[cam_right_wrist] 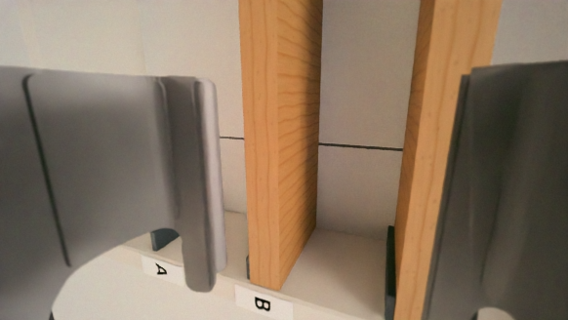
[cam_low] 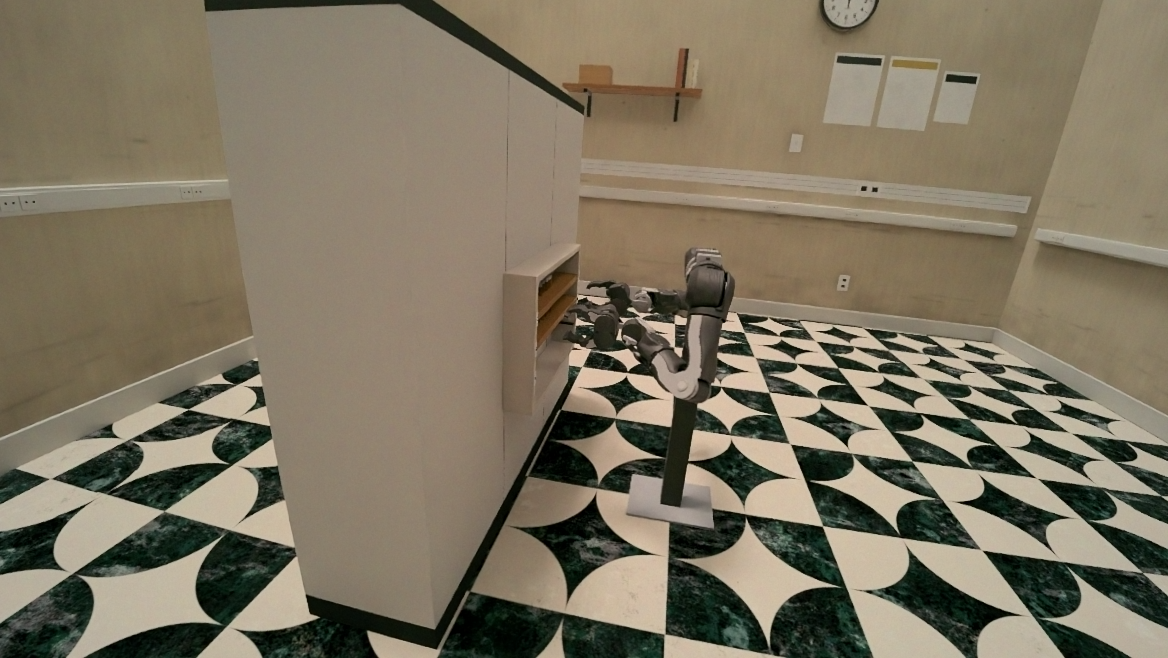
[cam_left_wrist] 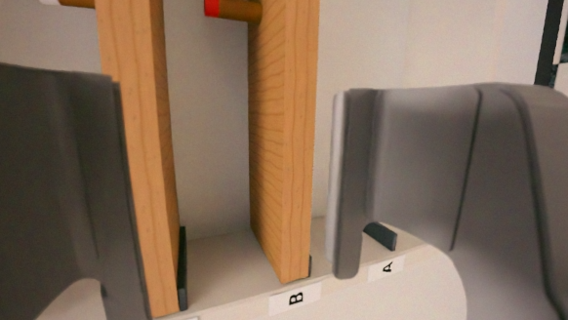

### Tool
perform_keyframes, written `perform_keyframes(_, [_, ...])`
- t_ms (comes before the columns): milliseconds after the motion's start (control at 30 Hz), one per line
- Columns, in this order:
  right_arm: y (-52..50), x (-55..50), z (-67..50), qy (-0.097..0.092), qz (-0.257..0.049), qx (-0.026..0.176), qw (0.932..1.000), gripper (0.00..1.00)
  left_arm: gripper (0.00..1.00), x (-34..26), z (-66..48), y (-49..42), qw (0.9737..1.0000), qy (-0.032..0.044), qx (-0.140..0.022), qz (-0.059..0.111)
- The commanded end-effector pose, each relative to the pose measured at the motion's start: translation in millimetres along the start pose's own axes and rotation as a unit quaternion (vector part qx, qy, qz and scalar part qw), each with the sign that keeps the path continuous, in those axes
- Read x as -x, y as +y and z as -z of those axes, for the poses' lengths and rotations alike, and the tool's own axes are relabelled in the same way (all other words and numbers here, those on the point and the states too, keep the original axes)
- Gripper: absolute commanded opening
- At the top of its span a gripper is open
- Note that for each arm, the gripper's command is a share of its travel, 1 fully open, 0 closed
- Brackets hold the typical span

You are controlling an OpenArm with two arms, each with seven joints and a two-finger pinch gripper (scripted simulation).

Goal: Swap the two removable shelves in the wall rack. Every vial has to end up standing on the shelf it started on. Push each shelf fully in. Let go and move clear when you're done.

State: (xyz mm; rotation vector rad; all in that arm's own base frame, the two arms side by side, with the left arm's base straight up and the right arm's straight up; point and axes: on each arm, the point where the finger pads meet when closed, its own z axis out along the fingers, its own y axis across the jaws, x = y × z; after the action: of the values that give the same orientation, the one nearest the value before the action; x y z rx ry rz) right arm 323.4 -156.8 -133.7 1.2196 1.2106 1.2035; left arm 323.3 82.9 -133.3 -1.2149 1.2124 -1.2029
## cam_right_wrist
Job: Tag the beige wall rack case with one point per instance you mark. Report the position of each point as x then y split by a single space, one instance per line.
338 276

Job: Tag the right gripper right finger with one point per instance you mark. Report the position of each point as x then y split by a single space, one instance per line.
501 236

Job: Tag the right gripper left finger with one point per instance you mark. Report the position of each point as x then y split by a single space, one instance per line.
90 161

